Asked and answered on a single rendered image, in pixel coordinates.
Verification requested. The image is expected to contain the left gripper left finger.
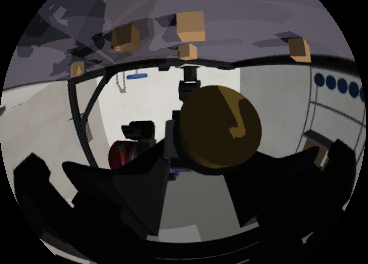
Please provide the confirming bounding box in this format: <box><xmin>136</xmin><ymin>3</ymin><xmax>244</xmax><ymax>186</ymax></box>
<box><xmin>62</xmin><ymin>138</ymin><xmax>171</xmax><ymax>236</ymax></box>

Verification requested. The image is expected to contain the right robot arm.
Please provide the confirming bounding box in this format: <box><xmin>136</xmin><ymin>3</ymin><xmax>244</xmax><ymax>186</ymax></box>
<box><xmin>168</xmin><ymin>66</ymin><xmax>201</xmax><ymax>182</ymax></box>

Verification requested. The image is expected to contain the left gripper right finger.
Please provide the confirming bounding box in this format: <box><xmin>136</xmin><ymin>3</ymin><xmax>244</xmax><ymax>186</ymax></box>
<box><xmin>223</xmin><ymin>146</ymin><xmax>319</xmax><ymax>228</ymax></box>

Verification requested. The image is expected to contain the tan cube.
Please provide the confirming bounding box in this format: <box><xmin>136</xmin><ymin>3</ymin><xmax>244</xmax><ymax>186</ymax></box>
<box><xmin>178</xmin><ymin>43</ymin><xmax>197</xmax><ymax>60</ymax></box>
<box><xmin>111</xmin><ymin>23</ymin><xmax>140</xmax><ymax>53</ymax></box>
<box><xmin>176</xmin><ymin>11</ymin><xmax>205</xmax><ymax>42</ymax></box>
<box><xmin>70</xmin><ymin>61</ymin><xmax>84</xmax><ymax>77</ymax></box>
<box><xmin>288</xmin><ymin>37</ymin><xmax>311</xmax><ymax>62</ymax></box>

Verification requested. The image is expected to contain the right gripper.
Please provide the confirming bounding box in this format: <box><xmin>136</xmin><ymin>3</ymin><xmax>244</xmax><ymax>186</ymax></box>
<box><xmin>121</xmin><ymin>120</ymin><xmax>155</xmax><ymax>143</ymax></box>

